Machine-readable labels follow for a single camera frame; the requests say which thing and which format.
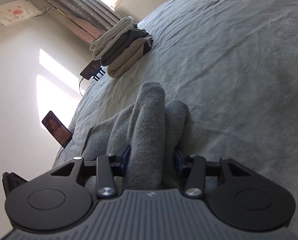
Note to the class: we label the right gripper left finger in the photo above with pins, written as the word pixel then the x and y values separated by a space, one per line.
pixel 65 195

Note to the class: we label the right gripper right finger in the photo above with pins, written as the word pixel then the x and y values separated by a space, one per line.
pixel 235 194

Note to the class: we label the grey knitted cat sweater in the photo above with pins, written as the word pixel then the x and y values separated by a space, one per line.
pixel 153 129

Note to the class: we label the phone at bed edge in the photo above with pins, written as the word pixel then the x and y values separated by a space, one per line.
pixel 56 128

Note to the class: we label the phone on blue stand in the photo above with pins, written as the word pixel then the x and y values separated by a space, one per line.
pixel 91 70

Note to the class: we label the blue phone stand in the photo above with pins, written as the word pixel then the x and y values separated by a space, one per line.
pixel 98 74

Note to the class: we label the grey bed sheet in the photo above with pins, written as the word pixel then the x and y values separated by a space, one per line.
pixel 235 64

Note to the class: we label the tan folded garment bottom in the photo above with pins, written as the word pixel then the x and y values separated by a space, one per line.
pixel 129 56

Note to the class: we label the pink hanging garment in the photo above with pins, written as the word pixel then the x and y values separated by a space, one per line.
pixel 82 28

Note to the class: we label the dark grey folded garment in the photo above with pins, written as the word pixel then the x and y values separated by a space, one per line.
pixel 123 42

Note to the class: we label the cream folded garment top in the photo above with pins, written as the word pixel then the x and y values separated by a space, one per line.
pixel 99 44

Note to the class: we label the white air conditioner cover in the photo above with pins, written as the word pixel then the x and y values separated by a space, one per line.
pixel 17 12

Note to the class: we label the left grey curtain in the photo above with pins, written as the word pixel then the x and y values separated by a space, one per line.
pixel 94 11

